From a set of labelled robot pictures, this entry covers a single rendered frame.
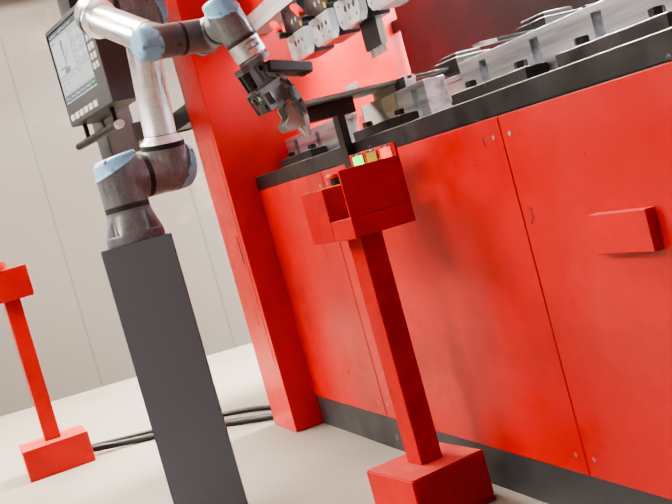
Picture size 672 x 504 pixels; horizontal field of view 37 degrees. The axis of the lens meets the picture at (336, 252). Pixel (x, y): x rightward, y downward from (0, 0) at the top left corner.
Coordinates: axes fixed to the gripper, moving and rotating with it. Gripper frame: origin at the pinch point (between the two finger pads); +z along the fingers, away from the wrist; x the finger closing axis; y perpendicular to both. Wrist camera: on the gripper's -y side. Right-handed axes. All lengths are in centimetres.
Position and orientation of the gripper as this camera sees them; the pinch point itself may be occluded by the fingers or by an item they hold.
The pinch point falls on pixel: (308, 129)
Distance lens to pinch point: 226.5
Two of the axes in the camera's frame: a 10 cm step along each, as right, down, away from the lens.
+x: 4.9, -0.8, -8.7
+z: 5.3, 8.2, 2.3
